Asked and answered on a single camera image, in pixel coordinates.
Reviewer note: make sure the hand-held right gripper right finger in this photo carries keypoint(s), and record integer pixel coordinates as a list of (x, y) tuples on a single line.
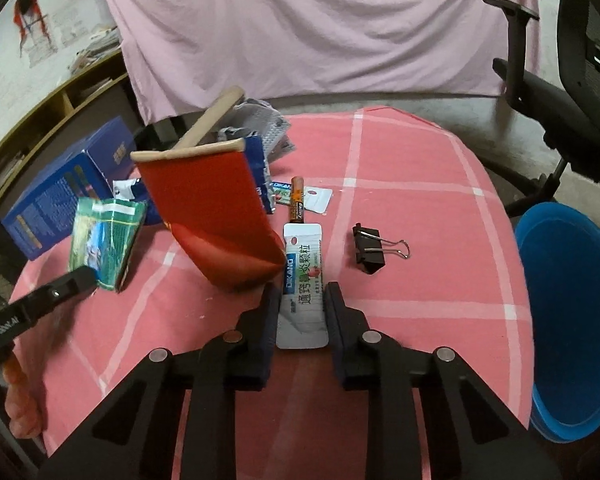
[(336, 321)]

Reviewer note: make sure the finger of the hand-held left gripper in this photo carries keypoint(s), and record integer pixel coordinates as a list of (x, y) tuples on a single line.
[(65, 285)]

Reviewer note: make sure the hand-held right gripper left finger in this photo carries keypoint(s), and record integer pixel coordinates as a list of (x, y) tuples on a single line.
[(268, 321)]

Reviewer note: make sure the green printed packet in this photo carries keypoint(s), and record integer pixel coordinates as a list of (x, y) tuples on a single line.
[(105, 240)]

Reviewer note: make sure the white medicine sachet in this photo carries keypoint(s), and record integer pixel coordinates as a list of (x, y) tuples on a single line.
[(302, 270)]

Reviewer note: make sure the orange black battery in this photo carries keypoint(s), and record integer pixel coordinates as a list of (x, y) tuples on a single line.
[(297, 202)]

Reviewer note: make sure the blue plastic bucket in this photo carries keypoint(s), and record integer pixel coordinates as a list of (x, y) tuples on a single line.
[(570, 310)]

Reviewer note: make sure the person's left hand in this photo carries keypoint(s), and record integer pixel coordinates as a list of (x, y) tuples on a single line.
[(24, 407)]

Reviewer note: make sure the black binder clip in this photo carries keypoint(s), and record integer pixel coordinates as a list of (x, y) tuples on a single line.
[(367, 250)]

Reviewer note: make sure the blue cardboard box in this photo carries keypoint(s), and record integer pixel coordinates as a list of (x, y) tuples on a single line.
[(45, 200)]

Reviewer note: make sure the white black crumpled wrapper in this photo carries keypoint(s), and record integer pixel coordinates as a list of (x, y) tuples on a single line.
[(125, 190)]

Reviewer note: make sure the small white sachet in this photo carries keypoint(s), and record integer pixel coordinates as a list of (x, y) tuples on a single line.
[(317, 200)]

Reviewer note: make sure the blue white foil packet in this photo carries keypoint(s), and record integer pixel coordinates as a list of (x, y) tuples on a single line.
[(255, 160)]

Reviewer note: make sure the pink checked tablecloth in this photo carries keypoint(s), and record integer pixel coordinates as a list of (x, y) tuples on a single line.
[(430, 185)]

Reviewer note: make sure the wooden shelf unit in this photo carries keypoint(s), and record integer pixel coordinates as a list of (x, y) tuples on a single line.
[(50, 105)]

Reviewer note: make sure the stack of newspapers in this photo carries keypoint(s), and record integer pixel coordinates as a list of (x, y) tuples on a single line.
[(95, 50)]

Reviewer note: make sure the pink hanging sheet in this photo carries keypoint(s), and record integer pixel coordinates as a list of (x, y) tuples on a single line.
[(305, 25)]

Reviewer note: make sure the black office chair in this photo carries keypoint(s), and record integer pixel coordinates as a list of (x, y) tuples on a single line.
[(545, 105)]

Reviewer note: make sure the red figure wall poster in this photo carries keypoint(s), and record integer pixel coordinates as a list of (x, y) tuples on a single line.
[(27, 15)]

